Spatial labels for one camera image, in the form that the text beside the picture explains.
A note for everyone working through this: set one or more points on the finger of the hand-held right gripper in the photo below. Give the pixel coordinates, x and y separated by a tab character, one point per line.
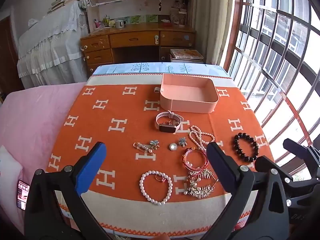
292	145
265	163

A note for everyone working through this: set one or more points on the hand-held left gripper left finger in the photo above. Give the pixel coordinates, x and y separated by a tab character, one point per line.
92	165

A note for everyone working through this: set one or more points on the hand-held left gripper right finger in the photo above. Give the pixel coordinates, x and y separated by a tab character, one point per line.
220	162

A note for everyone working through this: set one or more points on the rhinestone hair comb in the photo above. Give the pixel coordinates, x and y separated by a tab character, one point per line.
200	190

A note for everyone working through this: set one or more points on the blue flower earring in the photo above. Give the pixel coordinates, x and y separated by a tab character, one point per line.
154	143
182	141

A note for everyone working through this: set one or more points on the gold pearl brooch pin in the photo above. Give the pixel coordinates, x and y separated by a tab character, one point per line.
143	147

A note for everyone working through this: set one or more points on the pink band smartwatch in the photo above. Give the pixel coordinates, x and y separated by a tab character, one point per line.
167	127

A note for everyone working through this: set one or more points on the pink jewelry tray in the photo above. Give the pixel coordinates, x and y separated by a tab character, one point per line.
185	105

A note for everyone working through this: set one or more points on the round pearl brooch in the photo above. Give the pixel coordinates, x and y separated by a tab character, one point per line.
172	147

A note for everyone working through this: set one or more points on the orange patterned blanket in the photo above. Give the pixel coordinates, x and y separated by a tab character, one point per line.
112	105

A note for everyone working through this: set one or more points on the smartphone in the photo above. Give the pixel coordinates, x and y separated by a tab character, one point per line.
22	195

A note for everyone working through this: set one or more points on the pink bedspread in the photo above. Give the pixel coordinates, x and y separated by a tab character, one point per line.
30	120

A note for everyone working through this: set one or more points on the white pillow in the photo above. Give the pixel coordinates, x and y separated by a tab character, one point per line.
7	170

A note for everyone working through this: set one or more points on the window grille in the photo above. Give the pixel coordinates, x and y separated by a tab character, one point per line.
275	55

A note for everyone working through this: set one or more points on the white lace cover cloth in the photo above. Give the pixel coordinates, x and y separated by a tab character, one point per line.
50	50

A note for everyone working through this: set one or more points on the wooden desk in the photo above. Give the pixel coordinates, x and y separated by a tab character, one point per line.
135	38

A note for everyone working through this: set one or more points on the white drawer lock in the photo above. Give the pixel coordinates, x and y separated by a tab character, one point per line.
157	38

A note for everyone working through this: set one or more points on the pink pen holder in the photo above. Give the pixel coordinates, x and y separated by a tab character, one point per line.
98	25

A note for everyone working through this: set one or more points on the beige curtain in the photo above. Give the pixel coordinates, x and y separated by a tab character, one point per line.
212	22

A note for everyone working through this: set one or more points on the white mug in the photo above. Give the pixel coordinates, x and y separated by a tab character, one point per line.
119	24

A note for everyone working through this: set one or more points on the red tissue box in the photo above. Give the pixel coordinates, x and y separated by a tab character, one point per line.
166	23

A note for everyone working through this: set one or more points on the floral container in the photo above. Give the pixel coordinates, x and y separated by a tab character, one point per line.
178	17

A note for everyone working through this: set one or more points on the pile of books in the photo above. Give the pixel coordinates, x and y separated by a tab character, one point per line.
62	3

